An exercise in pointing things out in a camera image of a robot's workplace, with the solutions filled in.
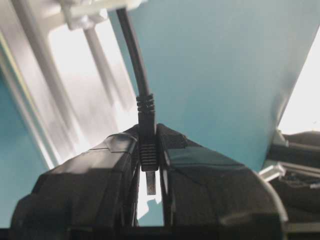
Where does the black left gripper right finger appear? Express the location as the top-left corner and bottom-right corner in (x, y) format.
(156, 123), (288, 240)

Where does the teal table cloth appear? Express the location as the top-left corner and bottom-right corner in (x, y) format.
(0, 0), (320, 228)

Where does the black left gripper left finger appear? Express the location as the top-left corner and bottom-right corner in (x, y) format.
(9, 125), (139, 240)

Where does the silver aluminium rail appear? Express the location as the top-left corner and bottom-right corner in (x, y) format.
(0, 0), (138, 174)

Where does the black USB cable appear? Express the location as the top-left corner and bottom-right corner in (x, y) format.
(115, 7), (160, 196)

